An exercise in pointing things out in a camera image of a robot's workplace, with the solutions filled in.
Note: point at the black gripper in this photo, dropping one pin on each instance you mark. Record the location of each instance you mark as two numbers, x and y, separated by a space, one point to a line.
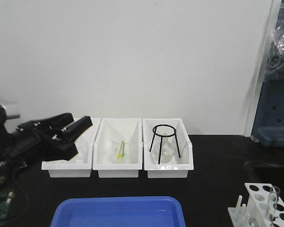
32 145

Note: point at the clear glass test tube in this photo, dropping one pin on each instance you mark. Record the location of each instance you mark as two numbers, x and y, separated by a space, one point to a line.
272 202

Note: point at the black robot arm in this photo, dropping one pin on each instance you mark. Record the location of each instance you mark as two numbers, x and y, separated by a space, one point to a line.
8 169

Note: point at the white test tube rack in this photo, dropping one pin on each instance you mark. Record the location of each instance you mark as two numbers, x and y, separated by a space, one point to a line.
253 214

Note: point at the small glass beakers cluster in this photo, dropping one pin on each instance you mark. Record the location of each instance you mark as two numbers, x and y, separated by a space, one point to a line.
82 149

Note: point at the left white storage bin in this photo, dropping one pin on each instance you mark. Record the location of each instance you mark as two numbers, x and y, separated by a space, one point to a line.
72 168

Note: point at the white storage bin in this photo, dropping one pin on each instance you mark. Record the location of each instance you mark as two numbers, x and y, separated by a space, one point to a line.
178 167
72 168
102 161

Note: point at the middle white storage bin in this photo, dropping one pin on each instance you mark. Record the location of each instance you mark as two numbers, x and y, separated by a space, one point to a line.
102 161

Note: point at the glass beaker with droppers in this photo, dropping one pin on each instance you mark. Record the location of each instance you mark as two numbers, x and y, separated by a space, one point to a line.
116 142

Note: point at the yellow plastic dropper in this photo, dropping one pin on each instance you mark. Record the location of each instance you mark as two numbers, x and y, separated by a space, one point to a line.
120 151

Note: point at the green plastic dropper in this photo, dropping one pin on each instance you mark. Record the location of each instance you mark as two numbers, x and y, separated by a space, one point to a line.
123 149

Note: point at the green circuit board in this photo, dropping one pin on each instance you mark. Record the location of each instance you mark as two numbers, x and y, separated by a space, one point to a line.
6 196

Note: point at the glass flask under tripod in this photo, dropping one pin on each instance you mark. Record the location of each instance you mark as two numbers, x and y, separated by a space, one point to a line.
162 151

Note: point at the right white storage bin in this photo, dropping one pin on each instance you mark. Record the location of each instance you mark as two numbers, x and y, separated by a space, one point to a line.
178 167

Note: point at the blue plastic tray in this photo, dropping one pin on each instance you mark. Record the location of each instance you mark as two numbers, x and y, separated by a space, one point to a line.
141 211

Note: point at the dark blue perforated crate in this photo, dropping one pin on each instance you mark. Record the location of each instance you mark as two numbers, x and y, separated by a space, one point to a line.
268 127

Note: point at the clear plastic wrap bag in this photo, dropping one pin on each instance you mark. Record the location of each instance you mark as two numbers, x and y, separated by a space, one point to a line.
275 64

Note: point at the black wire tripod stand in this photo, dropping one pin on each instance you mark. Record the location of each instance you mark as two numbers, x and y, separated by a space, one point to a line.
171 132

